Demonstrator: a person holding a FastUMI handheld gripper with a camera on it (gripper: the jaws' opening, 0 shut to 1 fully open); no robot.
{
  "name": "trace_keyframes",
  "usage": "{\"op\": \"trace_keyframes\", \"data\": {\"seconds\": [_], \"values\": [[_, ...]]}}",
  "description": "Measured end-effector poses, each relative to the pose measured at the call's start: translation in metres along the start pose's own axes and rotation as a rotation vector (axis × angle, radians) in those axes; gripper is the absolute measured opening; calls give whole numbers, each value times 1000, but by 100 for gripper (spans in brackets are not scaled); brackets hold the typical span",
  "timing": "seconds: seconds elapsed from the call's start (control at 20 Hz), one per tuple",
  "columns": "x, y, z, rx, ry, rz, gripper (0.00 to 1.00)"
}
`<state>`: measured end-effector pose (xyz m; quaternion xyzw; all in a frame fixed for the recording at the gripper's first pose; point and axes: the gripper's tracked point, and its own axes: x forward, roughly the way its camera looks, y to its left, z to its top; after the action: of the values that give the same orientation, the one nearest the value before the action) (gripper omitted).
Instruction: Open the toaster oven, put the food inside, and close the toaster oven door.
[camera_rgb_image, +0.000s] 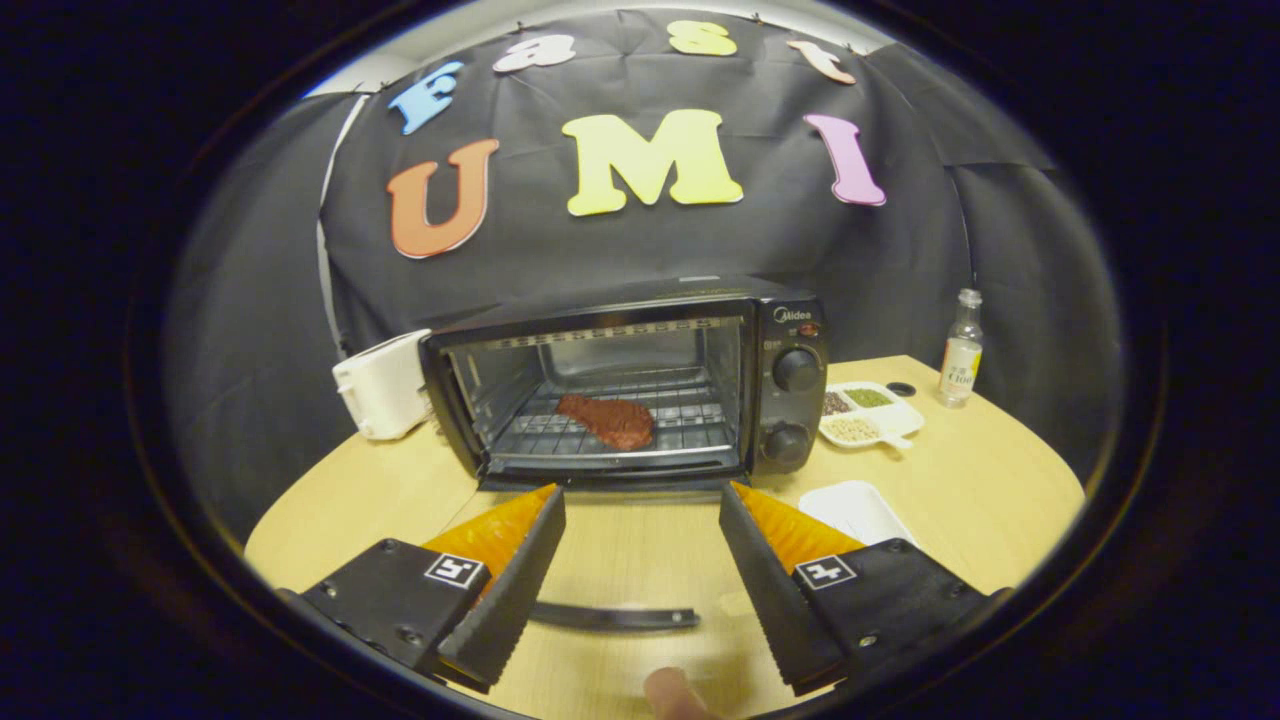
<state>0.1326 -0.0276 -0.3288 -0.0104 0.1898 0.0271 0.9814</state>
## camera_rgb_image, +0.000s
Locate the white bread toaster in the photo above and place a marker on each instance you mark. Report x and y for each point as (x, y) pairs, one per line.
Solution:
(385, 385)

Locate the white divided dish with grains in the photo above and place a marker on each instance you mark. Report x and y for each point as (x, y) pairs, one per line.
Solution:
(895, 415)

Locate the black toaster oven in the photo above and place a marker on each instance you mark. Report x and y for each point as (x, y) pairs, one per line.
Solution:
(790, 400)

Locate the clear glass bottle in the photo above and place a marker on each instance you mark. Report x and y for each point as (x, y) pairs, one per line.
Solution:
(961, 360)

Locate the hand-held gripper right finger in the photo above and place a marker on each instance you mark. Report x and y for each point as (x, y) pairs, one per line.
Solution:
(775, 605)

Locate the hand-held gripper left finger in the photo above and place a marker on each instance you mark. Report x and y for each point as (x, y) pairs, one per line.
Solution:
(505, 605)

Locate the brown steak piece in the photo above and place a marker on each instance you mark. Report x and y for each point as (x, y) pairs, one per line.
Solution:
(610, 420)

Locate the white rectangular tray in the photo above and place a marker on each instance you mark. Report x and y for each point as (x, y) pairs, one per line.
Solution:
(850, 510)

